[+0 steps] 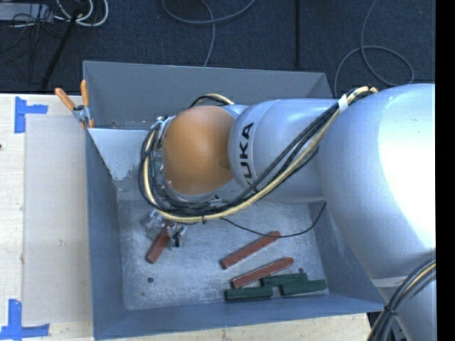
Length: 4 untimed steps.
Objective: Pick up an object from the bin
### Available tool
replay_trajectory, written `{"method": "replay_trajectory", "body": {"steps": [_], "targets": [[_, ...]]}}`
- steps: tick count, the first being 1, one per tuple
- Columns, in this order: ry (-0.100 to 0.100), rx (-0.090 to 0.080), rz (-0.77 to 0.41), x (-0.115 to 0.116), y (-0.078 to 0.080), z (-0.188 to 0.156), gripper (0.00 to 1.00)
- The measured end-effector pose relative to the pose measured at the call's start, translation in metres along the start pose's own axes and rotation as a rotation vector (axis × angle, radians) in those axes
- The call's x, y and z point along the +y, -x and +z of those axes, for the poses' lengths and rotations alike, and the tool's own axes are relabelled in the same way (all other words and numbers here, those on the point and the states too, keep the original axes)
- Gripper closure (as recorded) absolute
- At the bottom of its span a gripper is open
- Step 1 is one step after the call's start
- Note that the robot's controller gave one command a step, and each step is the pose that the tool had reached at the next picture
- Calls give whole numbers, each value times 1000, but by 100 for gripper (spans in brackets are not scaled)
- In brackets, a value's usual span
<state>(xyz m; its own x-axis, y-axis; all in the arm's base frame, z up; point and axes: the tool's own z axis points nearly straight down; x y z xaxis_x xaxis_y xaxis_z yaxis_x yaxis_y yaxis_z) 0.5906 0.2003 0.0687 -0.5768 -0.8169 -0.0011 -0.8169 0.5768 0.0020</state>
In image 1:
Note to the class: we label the red-brown flat block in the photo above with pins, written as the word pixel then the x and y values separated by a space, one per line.
pixel 249 250
pixel 158 245
pixel 263 272

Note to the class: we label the grey metal bin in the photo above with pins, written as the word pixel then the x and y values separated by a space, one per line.
pixel 199 282

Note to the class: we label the pale flat board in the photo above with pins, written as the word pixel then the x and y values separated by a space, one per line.
pixel 53 219

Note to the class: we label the dark green flat block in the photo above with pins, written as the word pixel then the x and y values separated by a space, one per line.
pixel 249 293
pixel 284 279
pixel 302 287

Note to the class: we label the black cylinder on white bracket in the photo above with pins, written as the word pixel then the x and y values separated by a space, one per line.
pixel 178 231

